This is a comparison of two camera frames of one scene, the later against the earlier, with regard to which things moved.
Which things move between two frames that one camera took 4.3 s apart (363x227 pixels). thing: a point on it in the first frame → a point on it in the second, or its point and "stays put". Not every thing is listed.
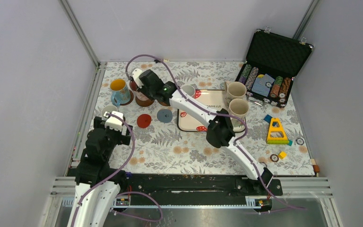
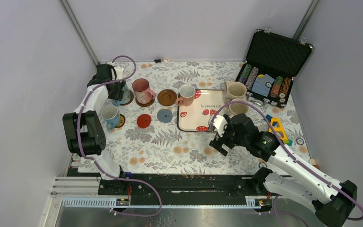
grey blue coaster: x=164 y=115 stays put
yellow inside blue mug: x=120 y=94 stays put
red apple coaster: x=143 y=120 stays put
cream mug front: x=239 y=107 stays put
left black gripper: x=122 y=139 → x=117 y=95
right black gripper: x=142 y=89 → x=218 y=141
